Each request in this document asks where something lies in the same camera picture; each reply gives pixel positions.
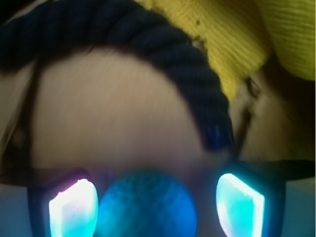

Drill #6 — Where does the dark navy twisted rope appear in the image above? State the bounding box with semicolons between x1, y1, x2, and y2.
0;0;236;153

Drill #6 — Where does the yellow microfiber cloth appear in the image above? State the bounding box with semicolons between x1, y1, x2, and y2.
140;0;316;99

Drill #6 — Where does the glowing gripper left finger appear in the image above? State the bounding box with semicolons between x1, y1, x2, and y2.
28;168;99;237

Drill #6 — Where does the blue ball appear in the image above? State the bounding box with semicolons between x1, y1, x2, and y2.
94;170;198;237

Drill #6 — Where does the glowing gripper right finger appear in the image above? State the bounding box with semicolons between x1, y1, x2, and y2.
216;161;285;237

